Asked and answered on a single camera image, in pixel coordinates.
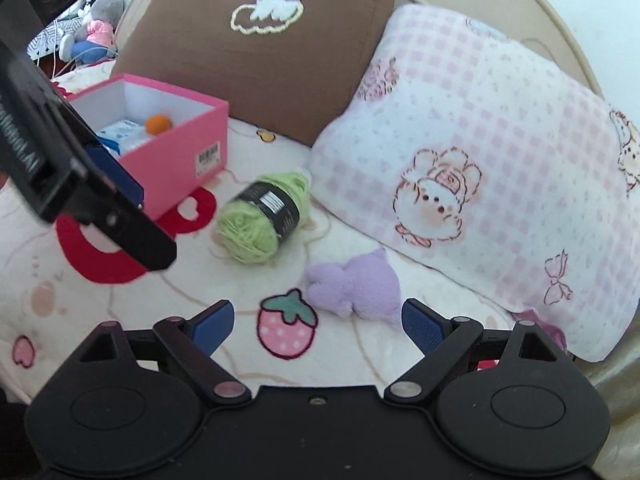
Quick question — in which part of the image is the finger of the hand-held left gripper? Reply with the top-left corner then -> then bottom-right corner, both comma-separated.
56,102 -> 178,272
0,44 -> 92,224

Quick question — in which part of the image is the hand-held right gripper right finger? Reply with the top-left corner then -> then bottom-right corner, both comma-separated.
384,297 -> 571,407

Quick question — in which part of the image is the grey rabbit plush toy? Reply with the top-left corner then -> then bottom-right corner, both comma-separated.
60,0 -> 126,66

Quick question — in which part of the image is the black white patterned cloth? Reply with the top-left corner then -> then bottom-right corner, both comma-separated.
27,20 -> 86,61

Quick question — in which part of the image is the light blue wet wipe packet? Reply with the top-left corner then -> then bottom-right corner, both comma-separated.
96,119 -> 151,155

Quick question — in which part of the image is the pink checked pillow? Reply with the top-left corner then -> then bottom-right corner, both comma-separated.
307,2 -> 640,363

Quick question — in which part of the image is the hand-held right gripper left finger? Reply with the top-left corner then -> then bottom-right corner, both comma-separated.
75,300 -> 253,407

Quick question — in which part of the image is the purple plush toy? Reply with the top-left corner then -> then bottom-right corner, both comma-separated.
305,247 -> 405,322

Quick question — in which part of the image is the brown pillow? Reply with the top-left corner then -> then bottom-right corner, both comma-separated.
112,0 -> 400,147

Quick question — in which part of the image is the pink cardboard box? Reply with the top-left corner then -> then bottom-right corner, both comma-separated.
65,73 -> 231,223

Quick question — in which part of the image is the green yarn ball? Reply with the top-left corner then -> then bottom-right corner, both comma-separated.
216,171 -> 315,265

